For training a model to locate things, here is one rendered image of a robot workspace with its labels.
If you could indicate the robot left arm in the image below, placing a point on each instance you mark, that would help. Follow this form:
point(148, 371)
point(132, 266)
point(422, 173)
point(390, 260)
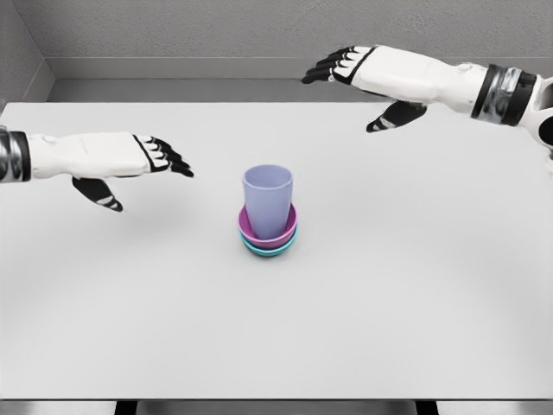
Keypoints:
point(34, 156)

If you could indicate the teal plastic bowl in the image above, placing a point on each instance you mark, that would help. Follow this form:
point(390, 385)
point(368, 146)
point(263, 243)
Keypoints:
point(268, 252)

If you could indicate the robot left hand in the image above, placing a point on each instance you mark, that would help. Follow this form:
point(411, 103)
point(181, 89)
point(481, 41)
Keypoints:
point(108, 155)

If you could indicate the lavender plastic cup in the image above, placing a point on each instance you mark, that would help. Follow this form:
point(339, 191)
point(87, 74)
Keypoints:
point(267, 199)

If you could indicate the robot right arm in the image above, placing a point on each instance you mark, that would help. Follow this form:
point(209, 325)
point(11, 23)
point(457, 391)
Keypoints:
point(492, 93)

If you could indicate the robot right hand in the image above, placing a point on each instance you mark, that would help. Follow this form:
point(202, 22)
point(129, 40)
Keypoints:
point(389, 71)

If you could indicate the pink plastic bowl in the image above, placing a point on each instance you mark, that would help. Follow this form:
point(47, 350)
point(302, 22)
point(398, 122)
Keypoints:
point(288, 231)

